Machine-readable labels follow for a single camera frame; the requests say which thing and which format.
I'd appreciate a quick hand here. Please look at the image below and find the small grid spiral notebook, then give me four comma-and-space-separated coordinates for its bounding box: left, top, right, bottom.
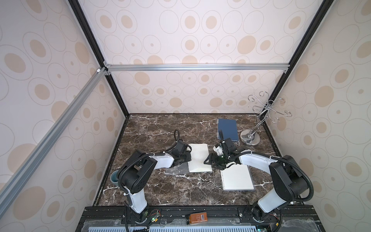
188, 144, 212, 173

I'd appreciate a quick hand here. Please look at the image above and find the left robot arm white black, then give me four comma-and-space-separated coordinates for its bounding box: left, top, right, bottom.
117, 139, 192, 214

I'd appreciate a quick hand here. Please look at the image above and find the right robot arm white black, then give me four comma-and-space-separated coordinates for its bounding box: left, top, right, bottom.
204, 138, 314, 222

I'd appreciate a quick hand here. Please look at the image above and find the large lined spiral notebook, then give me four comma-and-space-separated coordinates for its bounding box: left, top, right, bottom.
220, 163, 255, 191

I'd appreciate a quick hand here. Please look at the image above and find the chrome hook stand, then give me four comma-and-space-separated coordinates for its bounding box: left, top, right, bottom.
240, 91, 292, 147

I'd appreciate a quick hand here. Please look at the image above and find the blue spiral notebook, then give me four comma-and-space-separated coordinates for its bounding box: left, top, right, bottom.
217, 119, 239, 143

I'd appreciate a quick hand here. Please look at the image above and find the orange electronic module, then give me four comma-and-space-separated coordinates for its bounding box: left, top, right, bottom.
188, 212, 208, 224

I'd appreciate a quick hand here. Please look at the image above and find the teal ceramic cup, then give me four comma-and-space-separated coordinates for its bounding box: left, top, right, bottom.
110, 170, 119, 187

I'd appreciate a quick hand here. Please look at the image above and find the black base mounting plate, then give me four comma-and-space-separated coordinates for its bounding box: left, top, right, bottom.
76, 205, 325, 232

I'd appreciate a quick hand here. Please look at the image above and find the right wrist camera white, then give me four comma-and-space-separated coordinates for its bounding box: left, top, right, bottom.
213, 146, 224, 156

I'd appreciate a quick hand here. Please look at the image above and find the horizontal aluminium rail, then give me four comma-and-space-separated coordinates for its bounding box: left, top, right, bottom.
106, 63, 290, 72

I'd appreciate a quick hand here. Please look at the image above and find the diagonal aluminium rail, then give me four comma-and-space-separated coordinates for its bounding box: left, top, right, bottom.
1, 67, 107, 217

